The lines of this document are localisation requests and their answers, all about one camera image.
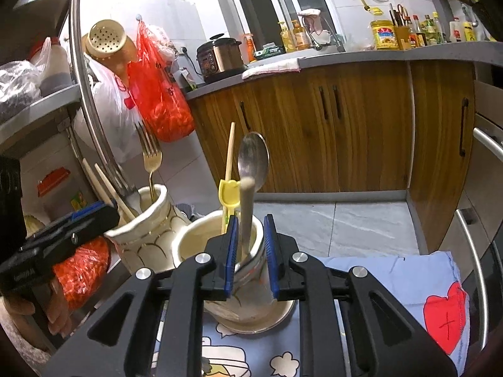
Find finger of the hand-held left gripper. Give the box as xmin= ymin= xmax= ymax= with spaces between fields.
xmin=51 ymin=201 xmax=107 ymax=227
xmin=19 ymin=205 xmax=120 ymax=262

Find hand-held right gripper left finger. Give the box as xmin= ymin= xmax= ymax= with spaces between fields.
xmin=41 ymin=215 xmax=240 ymax=377

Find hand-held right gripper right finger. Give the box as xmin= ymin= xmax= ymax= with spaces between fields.
xmin=263 ymin=214 xmax=460 ymax=377

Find white floral ceramic utensil holder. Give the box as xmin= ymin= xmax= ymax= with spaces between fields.
xmin=104 ymin=184 xmax=295 ymax=334

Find yellow training chopsticks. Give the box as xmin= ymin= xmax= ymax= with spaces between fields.
xmin=218 ymin=122 xmax=241 ymax=234

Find gold fork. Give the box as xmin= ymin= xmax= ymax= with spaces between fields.
xmin=134 ymin=123 xmax=163 ymax=205

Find silver spoon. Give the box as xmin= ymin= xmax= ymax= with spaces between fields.
xmin=237 ymin=131 xmax=270 ymax=193

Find person's left forearm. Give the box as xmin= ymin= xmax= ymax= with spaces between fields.
xmin=0 ymin=302 xmax=56 ymax=366

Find person's left hand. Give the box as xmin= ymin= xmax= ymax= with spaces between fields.
xmin=2 ymin=279 xmax=74 ymax=336

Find red lid container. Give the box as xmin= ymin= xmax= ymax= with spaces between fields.
xmin=37 ymin=167 xmax=73 ymax=198

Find red plastic bag lower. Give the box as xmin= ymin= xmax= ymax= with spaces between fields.
xmin=51 ymin=236 xmax=111 ymax=311

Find white plastic bag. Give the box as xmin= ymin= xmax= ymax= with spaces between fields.
xmin=73 ymin=57 xmax=144 ymax=163

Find metal shelf rack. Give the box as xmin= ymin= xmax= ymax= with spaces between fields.
xmin=0 ymin=0 xmax=138 ymax=283

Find blue cartoon printed cloth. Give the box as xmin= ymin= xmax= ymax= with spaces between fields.
xmin=151 ymin=249 xmax=470 ymax=377

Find wooden kitchen cabinet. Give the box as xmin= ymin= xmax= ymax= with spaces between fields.
xmin=189 ymin=61 xmax=476 ymax=254

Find hanging red plastic bag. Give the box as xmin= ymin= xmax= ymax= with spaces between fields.
xmin=126 ymin=19 xmax=196 ymax=143

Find clear bag of dark contents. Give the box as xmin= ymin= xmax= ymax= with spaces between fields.
xmin=0 ymin=61 xmax=42 ymax=122

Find yellow plastic strainer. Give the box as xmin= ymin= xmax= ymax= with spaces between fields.
xmin=86 ymin=19 xmax=138 ymax=75

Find white towel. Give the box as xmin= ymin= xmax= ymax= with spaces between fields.
xmin=241 ymin=57 xmax=302 ymax=80

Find rice cooker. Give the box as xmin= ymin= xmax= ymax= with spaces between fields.
xmin=196 ymin=37 xmax=246 ymax=84

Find orange bottle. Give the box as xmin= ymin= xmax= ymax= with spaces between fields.
xmin=241 ymin=33 xmax=257 ymax=64

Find yellow dish soap bottle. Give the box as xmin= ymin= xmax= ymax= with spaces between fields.
xmin=279 ymin=21 xmax=296 ymax=53

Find cooking oil bottle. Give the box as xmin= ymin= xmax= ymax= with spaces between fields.
xmin=293 ymin=19 xmax=312 ymax=52

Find kitchen faucet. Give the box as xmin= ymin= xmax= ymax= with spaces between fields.
xmin=307 ymin=16 xmax=347 ymax=52

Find stainless steel oven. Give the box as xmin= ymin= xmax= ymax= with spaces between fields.
xmin=456 ymin=79 xmax=503 ymax=358

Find pink cloth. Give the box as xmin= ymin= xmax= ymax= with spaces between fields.
xmin=297 ymin=8 xmax=333 ymax=44

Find yellow oil container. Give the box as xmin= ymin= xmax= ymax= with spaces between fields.
xmin=370 ymin=19 xmax=395 ymax=50

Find yellow knife block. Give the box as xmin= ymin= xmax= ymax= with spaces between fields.
xmin=389 ymin=3 xmax=411 ymax=50

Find row of condiment bottles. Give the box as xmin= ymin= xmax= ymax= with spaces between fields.
xmin=406 ymin=11 xmax=446 ymax=47

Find white yellow-label bottle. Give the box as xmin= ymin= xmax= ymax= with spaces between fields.
xmin=449 ymin=16 xmax=478 ymax=42

